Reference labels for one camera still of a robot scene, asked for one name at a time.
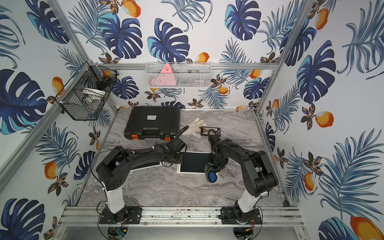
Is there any grey blue wiping cloth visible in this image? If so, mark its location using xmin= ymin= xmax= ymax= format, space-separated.
xmin=205 ymin=162 xmax=221 ymax=183

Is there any white drawing tablet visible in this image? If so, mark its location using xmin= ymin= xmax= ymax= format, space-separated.
xmin=131 ymin=163 xmax=162 ymax=172
xmin=177 ymin=152 xmax=210 ymax=175

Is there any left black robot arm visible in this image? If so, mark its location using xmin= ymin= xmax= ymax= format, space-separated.
xmin=96 ymin=126 xmax=189 ymax=224

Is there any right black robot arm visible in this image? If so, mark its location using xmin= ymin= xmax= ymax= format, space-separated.
xmin=205 ymin=135 xmax=279 ymax=224

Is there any black screwdriver bit box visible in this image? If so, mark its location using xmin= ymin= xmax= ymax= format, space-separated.
xmin=200 ymin=127 xmax=221 ymax=137

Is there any white knit work glove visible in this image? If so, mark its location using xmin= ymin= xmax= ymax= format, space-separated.
xmin=182 ymin=118 xmax=207 ymax=139

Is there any black plastic tool case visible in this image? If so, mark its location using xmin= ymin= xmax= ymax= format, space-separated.
xmin=124 ymin=106 xmax=181 ymax=141

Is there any pink triangular paper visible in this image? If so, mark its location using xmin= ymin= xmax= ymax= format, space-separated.
xmin=152 ymin=63 xmax=177 ymax=87

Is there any silver object in basket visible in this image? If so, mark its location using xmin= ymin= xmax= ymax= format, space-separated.
xmin=81 ymin=88 xmax=106 ymax=106

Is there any clear mesh wall shelf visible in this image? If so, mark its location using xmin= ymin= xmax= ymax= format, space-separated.
xmin=145 ymin=62 xmax=212 ymax=88

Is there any black wire basket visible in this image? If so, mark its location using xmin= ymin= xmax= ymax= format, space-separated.
xmin=55 ymin=62 xmax=119 ymax=121

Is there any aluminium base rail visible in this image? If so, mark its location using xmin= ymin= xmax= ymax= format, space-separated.
xmin=59 ymin=207 xmax=304 ymax=228

